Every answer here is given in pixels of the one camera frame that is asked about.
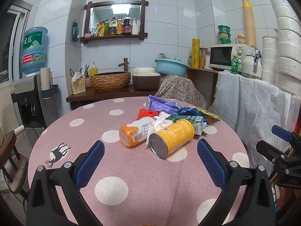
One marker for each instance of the amber sauce bottle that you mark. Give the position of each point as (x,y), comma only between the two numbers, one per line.
(120,27)

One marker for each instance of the yellow roll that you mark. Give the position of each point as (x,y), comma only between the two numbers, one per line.
(195,54)

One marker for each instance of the purple label sauce bottle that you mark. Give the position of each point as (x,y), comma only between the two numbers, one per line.
(113,28)

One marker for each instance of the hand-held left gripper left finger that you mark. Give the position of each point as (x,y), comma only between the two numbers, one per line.
(90,164)

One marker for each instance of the wooden cabinet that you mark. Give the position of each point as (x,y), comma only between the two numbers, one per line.
(202,82)

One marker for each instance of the green oil bottle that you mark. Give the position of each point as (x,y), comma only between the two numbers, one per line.
(107,28)

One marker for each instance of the white cloth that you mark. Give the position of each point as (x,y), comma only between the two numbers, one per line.
(254,103)

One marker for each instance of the green drink carton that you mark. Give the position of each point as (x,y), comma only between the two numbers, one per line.
(189,119)

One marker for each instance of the purple plastic bag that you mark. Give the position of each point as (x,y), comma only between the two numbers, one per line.
(157,102)

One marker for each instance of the utensil holder box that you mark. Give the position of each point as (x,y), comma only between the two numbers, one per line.
(78,86)

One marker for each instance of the green hanging pouch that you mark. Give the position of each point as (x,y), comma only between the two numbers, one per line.
(75,31)

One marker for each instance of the tall tan paper cup stack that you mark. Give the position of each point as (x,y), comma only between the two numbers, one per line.
(248,23)

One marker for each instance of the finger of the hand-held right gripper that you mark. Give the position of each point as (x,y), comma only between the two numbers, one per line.
(268,150)
(281,133)

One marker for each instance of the yellow seasoning pouch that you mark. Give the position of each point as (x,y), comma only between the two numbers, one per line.
(101,29)

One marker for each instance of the water dispenser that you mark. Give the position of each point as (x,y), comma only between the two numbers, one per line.
(30,98)

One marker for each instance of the yellow soap dispenser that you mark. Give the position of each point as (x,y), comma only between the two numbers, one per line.
(93,70)

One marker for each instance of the window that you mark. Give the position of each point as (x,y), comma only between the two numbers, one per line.
(9,47)

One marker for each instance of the brown plastic tub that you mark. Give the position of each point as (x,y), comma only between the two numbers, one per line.
(145,83)

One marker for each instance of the yellow snack packet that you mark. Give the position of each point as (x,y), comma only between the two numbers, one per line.
(209,114)

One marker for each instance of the wooden stool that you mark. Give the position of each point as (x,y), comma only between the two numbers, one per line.
(14,169)

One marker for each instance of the green soda bottle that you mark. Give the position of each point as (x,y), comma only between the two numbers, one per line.
(234,66)

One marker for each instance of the orange and white plastic bottle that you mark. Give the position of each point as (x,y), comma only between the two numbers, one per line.
(134,131)

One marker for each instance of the paper cup sleeve on dispenser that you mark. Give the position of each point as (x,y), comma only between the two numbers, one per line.
(45,77)

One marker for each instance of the white kettle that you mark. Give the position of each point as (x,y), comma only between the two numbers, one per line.
(249,66)

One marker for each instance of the blue water jug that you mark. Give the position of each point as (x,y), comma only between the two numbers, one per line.
(34,49)

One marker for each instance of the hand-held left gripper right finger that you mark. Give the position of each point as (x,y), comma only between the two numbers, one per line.
(210,162)

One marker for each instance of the white microwave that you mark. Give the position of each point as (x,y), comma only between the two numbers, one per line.
(221,56)

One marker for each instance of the blue snack bag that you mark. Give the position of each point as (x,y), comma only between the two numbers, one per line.
(188,110)

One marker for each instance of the white paper cup stack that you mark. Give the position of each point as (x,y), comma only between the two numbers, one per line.
(269,61)

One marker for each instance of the grey cloth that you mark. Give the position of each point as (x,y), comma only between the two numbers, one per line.
(168,57)

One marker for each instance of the cream lid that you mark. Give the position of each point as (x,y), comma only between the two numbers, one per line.
(145,70)

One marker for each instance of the orange lid jar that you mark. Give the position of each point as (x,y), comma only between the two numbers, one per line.
(240,38)

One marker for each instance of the wicker pattern wash basin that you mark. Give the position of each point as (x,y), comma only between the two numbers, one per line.
(110,82)

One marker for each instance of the white tissue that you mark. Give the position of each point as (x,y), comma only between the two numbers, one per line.
(158,124)

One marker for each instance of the glass jar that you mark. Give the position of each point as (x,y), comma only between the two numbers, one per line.
(203,58)

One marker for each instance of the dark soy sauce bottle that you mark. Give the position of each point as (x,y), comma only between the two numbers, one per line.
(127,27)

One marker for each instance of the yellow metal can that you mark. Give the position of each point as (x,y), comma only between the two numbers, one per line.
(175,134)

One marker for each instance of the wooden washstand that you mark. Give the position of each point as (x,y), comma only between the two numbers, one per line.
(98,96)

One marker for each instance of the red mesh net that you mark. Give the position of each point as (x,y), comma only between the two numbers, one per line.
(144,113)

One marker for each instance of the bronze faucet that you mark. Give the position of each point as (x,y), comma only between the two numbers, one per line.
(125,63)

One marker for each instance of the wooden framed mirror shelf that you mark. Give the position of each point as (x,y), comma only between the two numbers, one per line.
(112,13)

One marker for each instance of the beige cloth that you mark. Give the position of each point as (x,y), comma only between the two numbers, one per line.
(7,106)

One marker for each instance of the light blue basin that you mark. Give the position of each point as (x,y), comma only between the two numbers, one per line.
(170,68)

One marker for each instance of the pink teapot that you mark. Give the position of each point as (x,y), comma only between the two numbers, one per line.
(88,35)

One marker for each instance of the pink polka dot tablecloth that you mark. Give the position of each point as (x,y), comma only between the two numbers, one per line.
(141,176)

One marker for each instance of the floral cloth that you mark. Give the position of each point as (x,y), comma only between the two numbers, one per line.
(181,89)

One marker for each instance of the stack of white paper bowls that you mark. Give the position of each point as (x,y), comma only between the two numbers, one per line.
(289,51)

